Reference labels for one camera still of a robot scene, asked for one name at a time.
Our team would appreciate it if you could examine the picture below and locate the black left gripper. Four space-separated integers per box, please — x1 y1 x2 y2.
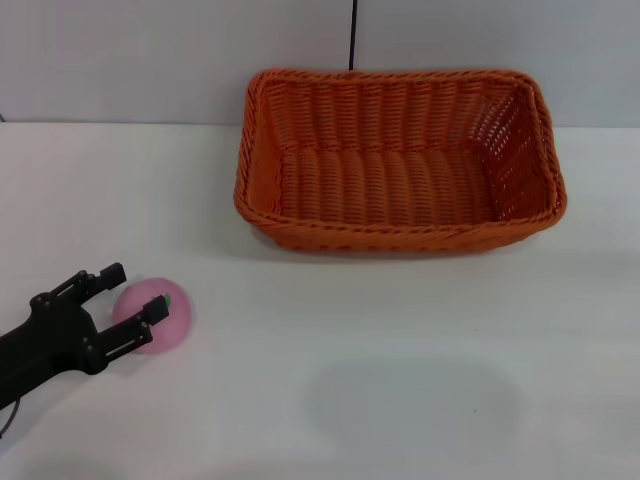
0 261 171 401

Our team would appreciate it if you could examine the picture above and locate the pink toy peach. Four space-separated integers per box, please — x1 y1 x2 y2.
112 275 197 357

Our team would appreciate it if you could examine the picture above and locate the orange woven rectangular basket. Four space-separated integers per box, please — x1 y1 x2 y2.
232 68 569 257

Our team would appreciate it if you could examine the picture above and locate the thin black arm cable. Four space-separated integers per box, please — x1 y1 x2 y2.
0 395 22 441

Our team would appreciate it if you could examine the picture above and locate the black vertical cable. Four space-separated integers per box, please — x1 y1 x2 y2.
347 0 359 71

